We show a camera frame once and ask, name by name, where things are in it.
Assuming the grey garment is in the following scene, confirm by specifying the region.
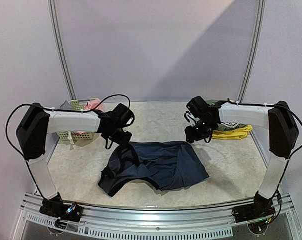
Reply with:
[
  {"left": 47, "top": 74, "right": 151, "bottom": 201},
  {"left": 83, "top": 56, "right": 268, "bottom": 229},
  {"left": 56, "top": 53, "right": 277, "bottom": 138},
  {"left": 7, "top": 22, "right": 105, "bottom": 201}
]
[{"left": 59, "top": 101, "right": 73, "bottom": 110}]

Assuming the aluminium front rail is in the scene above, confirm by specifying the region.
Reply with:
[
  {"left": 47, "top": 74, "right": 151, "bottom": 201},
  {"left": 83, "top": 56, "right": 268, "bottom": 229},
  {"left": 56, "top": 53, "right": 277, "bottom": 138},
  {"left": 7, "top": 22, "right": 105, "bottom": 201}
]
[{"left": 13, "top": 193, "right": 302, "bottom": 240}]

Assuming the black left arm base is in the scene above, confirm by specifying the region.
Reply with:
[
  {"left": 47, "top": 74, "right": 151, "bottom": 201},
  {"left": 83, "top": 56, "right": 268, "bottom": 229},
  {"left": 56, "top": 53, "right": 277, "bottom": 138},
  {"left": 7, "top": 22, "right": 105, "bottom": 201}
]
[{"left": 39, "top": 193, "right": 83, "bottom": 223}]

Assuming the pink garment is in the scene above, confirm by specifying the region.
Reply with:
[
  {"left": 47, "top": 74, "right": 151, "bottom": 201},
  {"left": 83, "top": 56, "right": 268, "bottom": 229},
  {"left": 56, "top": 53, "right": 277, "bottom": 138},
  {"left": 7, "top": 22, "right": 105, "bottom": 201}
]
[{"left": 72, "top": 98, "right": 103, "bottom": 135}]

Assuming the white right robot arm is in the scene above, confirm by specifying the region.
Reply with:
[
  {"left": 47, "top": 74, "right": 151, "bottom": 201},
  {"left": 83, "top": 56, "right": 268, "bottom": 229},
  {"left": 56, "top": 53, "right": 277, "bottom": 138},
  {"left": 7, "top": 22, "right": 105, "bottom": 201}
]
[{"left": 184, "top": 96, "right": 299, "bottom": 200}]

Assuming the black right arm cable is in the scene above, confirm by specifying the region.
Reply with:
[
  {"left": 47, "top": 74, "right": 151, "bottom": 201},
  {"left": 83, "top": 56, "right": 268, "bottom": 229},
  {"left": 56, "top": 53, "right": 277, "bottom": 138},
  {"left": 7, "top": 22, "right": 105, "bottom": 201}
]
[{"left": 225, "top": 98, "right": 302, "bottom": 201}]

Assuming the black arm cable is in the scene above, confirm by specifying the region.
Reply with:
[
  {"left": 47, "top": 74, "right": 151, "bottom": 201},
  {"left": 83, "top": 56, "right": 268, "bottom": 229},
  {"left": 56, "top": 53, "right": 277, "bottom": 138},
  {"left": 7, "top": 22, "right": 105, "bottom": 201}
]
[
  {"left": 225, "top": 98, "right": 302, "bottom": 201},
  {"left": 5, "top": 93, "right": 131, "bottom": 191}
]

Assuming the left aluminium frame post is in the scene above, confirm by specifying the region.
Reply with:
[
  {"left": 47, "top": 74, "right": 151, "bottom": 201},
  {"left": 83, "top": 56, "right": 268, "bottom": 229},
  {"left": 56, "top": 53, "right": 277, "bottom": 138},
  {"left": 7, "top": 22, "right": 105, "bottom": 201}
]
[{"left": 48, "top": 0, "right": 76, "bottom": 100}]

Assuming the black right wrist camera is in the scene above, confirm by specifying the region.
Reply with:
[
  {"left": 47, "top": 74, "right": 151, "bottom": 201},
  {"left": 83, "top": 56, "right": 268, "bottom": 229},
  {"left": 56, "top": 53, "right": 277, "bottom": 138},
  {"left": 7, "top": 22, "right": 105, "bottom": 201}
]
[{"left": 186, "top": 96, "right": 210, "bottom": 118}]

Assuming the aluminium frame post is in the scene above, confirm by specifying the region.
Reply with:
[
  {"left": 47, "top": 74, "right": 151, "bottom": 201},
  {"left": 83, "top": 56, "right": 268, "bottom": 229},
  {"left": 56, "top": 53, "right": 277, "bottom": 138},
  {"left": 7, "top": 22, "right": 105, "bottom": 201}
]
[
  {"left": 48, "top": 0, "right": 76, "bottom": 100},
  {"left": 237, "top": 0, "right": 265, "bottom": 103}
]

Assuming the beige perforated laundry basket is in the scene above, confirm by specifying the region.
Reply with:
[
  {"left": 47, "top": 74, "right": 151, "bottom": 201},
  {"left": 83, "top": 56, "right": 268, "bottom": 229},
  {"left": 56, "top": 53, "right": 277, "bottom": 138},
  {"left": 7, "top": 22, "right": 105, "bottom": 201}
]
[{"left": 48, "top": 109, "right": 100, "bottom": 142}]

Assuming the green printed folded t-shirt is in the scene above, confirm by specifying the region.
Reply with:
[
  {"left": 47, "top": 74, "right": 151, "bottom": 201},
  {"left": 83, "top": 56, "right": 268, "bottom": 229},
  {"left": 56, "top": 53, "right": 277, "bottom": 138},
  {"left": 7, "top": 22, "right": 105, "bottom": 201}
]
[{"left": 204, "top": 99, "right": 241, "bottom": 133}]

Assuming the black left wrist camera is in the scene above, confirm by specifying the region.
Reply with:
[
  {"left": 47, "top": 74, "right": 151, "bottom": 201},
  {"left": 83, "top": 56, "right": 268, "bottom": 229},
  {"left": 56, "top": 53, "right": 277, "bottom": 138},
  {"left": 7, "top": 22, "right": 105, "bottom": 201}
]
[{"left": 112, "top": 103, "right": 135, "bottom": 128}]

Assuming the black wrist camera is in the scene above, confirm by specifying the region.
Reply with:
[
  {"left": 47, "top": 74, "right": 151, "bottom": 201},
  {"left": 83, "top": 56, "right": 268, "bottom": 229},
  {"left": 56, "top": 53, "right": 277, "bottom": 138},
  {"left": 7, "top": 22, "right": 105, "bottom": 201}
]
[
  {"left": 186, "top": 96, "right": 210, "bottom": 118},
  {"left": 112, "top": 103, "right": 135, "bottom": 128}
]

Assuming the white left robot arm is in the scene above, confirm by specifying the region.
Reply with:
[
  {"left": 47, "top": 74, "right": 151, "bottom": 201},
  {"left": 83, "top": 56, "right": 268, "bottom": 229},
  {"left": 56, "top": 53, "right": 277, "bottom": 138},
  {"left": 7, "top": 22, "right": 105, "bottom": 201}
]
[{"left": 16, "top": 103, "right": 135, "bottom": 217}]

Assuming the right aluminium frame post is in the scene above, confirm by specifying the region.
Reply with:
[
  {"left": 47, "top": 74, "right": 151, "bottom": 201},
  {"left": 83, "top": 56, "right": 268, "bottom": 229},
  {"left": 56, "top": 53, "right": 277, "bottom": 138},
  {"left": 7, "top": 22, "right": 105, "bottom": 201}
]
[{"left": 237, "top": 0, "right": 265, "bottom": 103}]

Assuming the yellow folded t-shirt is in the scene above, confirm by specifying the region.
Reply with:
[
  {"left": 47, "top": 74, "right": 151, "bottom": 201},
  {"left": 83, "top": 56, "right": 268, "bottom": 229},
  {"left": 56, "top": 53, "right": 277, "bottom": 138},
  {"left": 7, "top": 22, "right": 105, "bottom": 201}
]
[{"left": 212, "top": 125, "right": 253, "bottom": 140}]

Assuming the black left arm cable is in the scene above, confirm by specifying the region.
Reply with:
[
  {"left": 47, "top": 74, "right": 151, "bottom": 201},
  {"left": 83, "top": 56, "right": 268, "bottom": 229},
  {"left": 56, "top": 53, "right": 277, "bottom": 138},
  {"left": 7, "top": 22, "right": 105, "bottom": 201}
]
[{"left": 5, "top": 93, "right": 131, "bottom": 191}]

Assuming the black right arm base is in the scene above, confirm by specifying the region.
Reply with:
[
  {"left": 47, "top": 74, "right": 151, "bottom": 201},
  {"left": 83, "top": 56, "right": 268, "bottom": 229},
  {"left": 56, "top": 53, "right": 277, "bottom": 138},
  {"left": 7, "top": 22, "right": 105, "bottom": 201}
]
[{"left": 231, "top": 190, "right": 282, "bottom": 224}]

